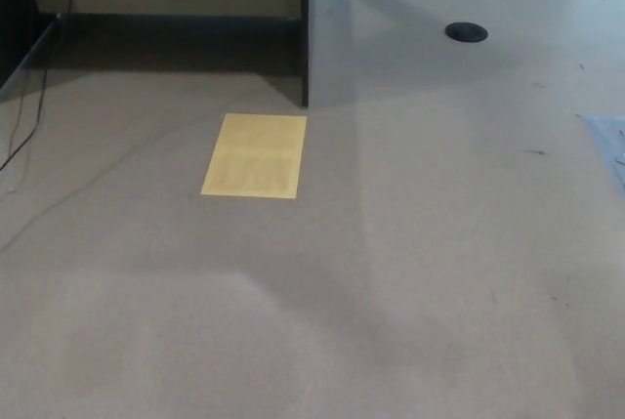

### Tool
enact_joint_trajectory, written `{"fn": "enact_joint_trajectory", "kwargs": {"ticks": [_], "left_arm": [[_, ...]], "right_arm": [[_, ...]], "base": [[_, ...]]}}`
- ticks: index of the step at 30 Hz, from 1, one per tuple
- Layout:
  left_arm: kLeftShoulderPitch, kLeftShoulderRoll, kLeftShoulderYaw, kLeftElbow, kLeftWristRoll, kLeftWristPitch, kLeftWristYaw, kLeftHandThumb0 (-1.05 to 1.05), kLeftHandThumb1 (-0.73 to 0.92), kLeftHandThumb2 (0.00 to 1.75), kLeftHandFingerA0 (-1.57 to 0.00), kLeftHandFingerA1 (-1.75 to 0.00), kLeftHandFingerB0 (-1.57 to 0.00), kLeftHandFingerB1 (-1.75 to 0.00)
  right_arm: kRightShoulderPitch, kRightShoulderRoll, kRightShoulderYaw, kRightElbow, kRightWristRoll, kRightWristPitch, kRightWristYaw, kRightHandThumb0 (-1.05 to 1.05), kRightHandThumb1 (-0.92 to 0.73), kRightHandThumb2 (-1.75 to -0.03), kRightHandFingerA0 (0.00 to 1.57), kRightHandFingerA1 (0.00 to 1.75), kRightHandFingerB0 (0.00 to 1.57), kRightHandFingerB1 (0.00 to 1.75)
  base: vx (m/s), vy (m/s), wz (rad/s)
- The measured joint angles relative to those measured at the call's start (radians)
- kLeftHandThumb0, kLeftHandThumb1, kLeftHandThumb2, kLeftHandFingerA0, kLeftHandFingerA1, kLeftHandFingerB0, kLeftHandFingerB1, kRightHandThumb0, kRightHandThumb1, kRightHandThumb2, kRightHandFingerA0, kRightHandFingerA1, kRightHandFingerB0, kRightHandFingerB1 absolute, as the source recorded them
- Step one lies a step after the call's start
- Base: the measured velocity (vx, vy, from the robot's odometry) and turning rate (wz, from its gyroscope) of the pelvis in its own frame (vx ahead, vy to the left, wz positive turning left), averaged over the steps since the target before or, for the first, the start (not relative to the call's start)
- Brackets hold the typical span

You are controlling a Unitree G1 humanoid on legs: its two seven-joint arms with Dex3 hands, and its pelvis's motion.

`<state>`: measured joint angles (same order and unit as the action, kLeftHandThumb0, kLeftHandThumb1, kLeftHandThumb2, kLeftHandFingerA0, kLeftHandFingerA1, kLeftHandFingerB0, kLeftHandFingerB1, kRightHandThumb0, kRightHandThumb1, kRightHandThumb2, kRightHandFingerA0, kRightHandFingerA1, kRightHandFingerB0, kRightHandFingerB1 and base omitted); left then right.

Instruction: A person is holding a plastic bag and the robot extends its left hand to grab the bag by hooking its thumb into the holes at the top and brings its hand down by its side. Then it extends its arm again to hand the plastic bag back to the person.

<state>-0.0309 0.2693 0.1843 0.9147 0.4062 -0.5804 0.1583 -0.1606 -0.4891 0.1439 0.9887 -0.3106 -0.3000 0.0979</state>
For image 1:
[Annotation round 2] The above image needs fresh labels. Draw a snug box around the clear bluish plastic sheet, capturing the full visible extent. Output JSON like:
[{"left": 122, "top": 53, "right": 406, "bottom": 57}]
[{"left": 575, "top": 113, "right": 625, "bottom": 182}]

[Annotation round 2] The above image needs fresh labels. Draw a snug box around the thin grey floor cable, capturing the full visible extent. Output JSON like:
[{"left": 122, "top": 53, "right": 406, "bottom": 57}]
[{"left": 0, "top": 113, "right": 227, "bottom": 253}]

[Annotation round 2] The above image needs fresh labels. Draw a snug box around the thin black floor cable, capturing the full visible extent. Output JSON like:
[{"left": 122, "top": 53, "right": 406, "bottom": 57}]
[{"left": 8, "top": 60, "right": 32, "bottom": 154}]

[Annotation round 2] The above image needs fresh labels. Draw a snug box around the thick black floor cable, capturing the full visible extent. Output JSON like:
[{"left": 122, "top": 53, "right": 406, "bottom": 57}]
[{"left": 0, "top": 0, "right": 79, "bottom": 172}]

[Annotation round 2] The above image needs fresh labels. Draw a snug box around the black round floor cover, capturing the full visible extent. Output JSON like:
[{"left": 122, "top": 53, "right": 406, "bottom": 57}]
[{"left": 444, "top": 21, "right": 489, "bottom": 43}]

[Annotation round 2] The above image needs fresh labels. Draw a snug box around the yellow paper sheet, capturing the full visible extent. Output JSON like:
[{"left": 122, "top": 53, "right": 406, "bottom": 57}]
[{"left": 199, "top": 113, "right": 309, "bottom": 201}]

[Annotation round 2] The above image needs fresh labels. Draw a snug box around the dark desk with beige panel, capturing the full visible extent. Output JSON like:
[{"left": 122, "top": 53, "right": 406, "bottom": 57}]
[{"left": 0, "top": 0, "right": 360, "bottom": 109}]

